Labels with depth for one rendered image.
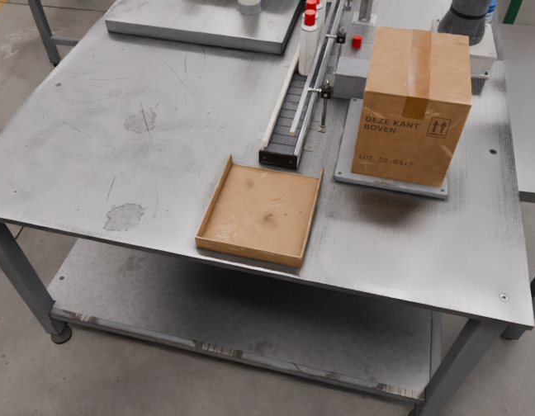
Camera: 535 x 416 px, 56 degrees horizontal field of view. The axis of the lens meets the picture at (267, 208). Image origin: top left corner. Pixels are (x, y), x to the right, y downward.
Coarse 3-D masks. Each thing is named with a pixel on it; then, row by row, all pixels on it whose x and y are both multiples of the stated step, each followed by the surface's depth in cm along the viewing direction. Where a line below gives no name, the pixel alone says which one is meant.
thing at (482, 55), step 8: (432, 24) 174; (488, 24) 173; (488, 32) 170; (488, 40) 167; (472, 48) 164; (480, 48) 164; (488, 48) 164; (472, 56) 162; (480, 56) 162; (488, 56) 161; (496, 56) 161; (472, 64) 165; (480, 64) 164; (488, 64) 164; (472, 72) 167; (480, 72) 166; (488, 72) 168
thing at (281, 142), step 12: (336, 12) 187; (324, 24) 181; (324, 48) 171; (300, 84) 157; (312, 84) 157; (288, 96) 153; (300, 96) 153; (288, 108) 149; (288, 120) 145; (300, 120) 146; (276, 132) 142; (288, 132) 142; (300, 132) 147; (276, 144) 138; (288, 144) 138
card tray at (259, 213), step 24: (240, 168) 139; (264, 168) 139; (216, 192) 130; (240, 192) 133; (264, 192) 133; (288, 192) 133; (312, 192) 133; (216, 216) 127; (240, 216) 127; (264, 216) 127; (288, 216) 127; (312, 216) 126; (216, 240) 118; (240, 240) 122; (264, 240) 122; (288, 240) 122; (288, 264) 118
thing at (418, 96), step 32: (384, 32) 132; (416, 32) 132; (384, 64) 122; (416, 64) 122; (448, 64) 122; (384, 96) 115; (416, 96) 114; (448, 96) 114; (384, 128) 122; (416, 128) 120; (448, 128) 117; (384, 160) 129; (416, 160) 127; (448, 160) 125
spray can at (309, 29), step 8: (312, 16) 145; (304, 24) 148; (312, 24) 147; (304, 32) 148; (312, 32) 148; (304, 40) 150; (312, 40) 150; (304, 48) 152; (312, 48) 152; (304, 56) 154; (312, 56) 154; (304, 64) 156; (304, 72) 158
